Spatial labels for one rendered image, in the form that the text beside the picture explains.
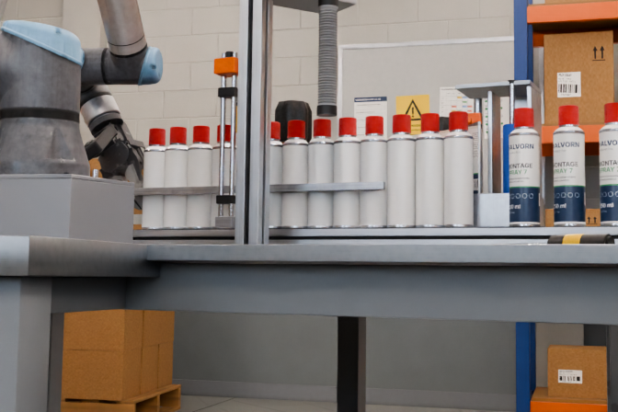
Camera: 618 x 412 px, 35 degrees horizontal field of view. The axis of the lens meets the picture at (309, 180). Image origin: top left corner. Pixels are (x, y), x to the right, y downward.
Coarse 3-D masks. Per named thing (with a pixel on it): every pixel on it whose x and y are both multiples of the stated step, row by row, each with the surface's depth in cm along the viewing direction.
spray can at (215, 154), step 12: (228, 132) 190; (216, 144) 190; (228, 144) 189; (216, 156) 189; (228, 156) 189; (216, 168) 189; (228, 168) 188; (216, 180) 188; (228, 180) 188; (216, 204) 188; (228, 204) 188; (216, 228) 187; (228, 228) 187
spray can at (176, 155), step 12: (180, 132) 194; (180, 144) 193; (168, 156) 192; (180, 156) 192; (168, 168) 192; (180, 168) 192; (168, 180) 192; (180, 180) 192; (168, 204) 191; (180, 204) 191; (168, 216) 191; (180, 216) 191; (168, 228) 191; (180, 228) 191
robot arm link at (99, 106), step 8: (104, 96) 203; (88, 104) 202; (96, 104) 202; (104, 104) 202; (112, 104) 204; (88, 112) 202; (96, 112) 201; (104, 112) 202; (112, 112) 203; (88, 120) 202; (88, 128) 205
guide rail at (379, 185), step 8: (280, 184) 181; (288, 184) 180; (296, 184) 179; (304, 184) 179; (312, 184) 178; (320, 184) 178; (328, 184) 177; (336, 184) 176; (344, 184) 176; (352, 184) 175; (360, 184) 174; (368, 184) 174; (376, 184) 173; (384, 184) 173; (136, 192) 193; (144, 192) 192; (152, 192) 192; (160, 192) 191; (168, 192) 190; (176, 192) 190; (184, 192) 189; (192, 192) 188; (200, 192) 187; (208, 192) 187; (216, 192) 186; (224, 192) 185
